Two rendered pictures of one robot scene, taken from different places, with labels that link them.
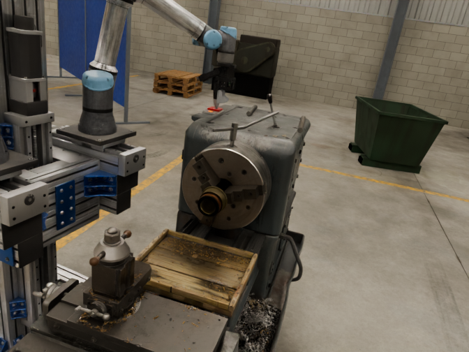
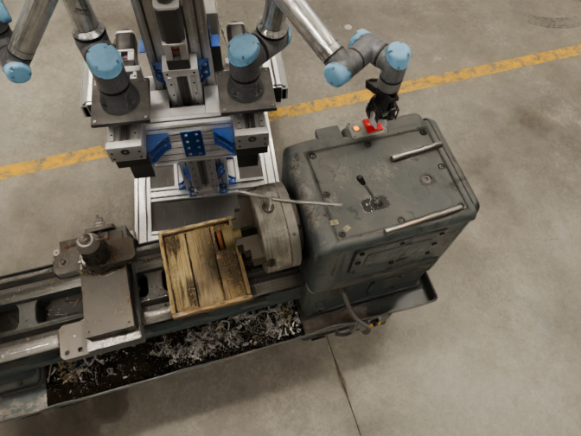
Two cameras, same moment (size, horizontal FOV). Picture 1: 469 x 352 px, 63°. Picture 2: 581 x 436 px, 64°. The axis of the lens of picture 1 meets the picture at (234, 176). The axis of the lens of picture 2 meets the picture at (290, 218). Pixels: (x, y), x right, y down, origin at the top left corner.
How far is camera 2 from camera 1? 150 cm
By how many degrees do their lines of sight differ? 56
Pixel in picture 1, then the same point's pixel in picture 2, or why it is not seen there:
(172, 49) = not seen: outside the picture
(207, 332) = (113, 322)
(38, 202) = (133, 154)
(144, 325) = (98, 287)
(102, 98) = (238, 72)
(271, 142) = (317, 227)
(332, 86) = not seen: outside the picture
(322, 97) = not seen: outside the picture
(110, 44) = (270, 11)
